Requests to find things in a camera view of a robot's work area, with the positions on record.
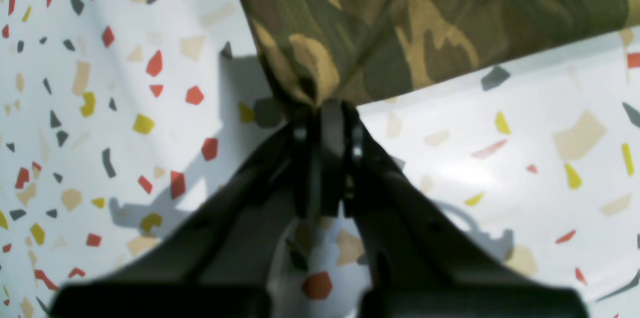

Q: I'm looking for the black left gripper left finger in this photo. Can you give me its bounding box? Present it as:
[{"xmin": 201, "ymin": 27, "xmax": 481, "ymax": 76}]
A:
[{"xmin": 50, "ymin": 110, "xmax": 321, "ymax": 317}]

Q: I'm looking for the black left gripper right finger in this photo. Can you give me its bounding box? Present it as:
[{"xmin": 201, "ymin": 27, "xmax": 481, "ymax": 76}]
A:
[{"xmin": 320, "ymin": 100, "xmax": 588, "ymax": 317}]

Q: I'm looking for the camouflage T-shirt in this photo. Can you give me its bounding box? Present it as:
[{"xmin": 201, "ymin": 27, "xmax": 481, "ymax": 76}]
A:
[{"xmin": 240, "ymin": 0, "xmax": 640, "ymax": 107}]

